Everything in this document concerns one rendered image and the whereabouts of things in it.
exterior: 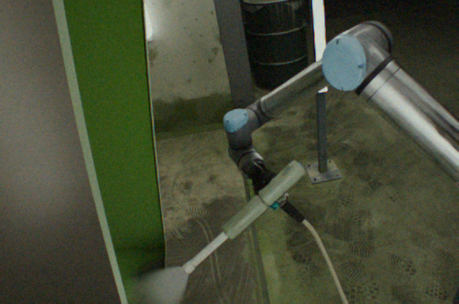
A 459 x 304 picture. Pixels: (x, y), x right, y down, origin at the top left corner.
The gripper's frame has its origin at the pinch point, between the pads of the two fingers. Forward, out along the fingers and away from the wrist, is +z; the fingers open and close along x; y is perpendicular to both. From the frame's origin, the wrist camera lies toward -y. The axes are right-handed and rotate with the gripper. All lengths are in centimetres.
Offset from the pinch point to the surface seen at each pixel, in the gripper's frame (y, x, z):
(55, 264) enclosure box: -56, 23, 35
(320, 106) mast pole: 50, -47, -77
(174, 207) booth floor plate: 44, 59, -96
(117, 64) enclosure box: -57, 5, -23
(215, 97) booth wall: 48, -7, -173
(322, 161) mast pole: 85, -27, -78
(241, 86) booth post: 54, -27, -167
